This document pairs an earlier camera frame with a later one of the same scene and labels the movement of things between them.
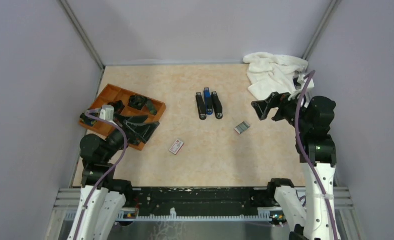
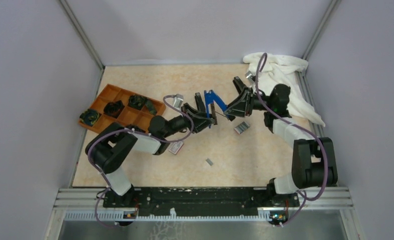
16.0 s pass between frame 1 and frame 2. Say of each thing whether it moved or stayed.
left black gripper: moved
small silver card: stayed
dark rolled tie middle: stayed
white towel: stayed
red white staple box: stayed
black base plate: stayed
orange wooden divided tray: stayed
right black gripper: moved
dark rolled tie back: stayed
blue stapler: moved
